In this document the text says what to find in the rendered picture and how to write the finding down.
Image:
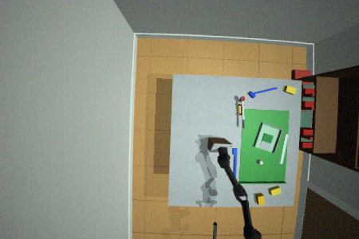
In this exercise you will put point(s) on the green putting mat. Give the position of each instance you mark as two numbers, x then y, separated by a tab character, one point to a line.
271	170

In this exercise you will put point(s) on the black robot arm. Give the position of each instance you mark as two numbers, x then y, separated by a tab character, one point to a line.
224	161

